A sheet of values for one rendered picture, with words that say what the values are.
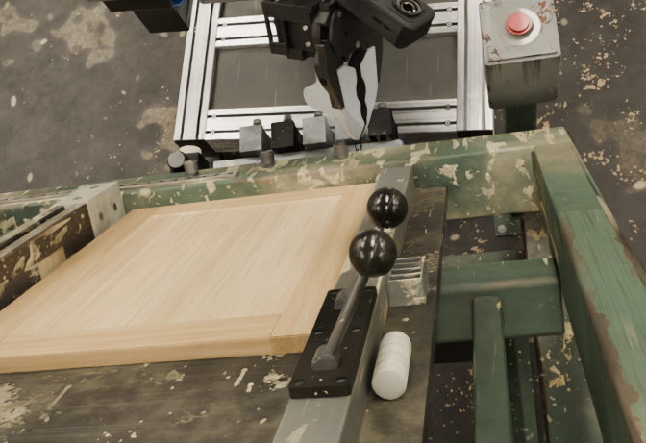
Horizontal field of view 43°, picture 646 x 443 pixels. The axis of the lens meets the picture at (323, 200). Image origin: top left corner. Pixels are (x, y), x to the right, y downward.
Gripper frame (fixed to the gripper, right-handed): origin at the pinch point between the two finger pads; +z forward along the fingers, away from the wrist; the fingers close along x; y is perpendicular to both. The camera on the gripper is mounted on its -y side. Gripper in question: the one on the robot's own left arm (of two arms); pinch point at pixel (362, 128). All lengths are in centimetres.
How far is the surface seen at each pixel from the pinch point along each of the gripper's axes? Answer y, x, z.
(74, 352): 20.3, 27.5, 16.5
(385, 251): -15.0, 17.9, -1.1
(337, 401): -14.2, 25.4, 8.3
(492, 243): 42, -99, 91
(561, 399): -8, -28, 59
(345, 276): 1.3, 4.9, 15.7
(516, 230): 38, -104, 89
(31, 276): 48, 17, 23
